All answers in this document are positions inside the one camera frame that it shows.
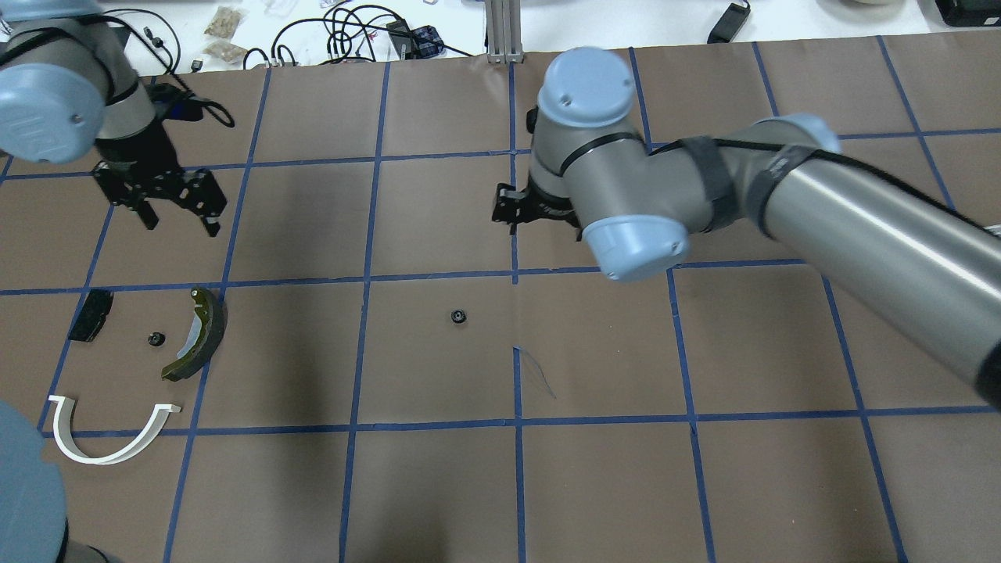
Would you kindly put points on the black power adapter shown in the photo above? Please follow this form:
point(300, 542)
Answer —
point(730, 22)

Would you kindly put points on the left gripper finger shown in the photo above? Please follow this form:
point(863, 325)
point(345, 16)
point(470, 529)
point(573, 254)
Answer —
point(211, 225)
point(147, 215)

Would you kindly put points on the white curved plastic bracket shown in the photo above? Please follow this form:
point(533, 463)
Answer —
point(63, 412)

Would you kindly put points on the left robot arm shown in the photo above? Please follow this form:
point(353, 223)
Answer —
point(67, 88)

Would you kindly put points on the black brake pad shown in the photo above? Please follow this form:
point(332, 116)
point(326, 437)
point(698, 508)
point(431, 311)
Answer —
point(92, 316)

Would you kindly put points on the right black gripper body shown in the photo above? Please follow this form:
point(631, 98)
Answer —
point(518, 206)

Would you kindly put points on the aluminium frame post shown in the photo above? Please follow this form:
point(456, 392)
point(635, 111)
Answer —
point(504, 31)

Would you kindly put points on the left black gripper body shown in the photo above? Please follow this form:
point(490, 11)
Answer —
point(142, 150)

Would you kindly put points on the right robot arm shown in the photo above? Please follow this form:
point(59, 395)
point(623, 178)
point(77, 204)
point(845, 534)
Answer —
point(927, 270)

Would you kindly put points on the olive curved brake shoe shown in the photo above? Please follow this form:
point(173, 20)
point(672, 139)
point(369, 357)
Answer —
point(204, 336)

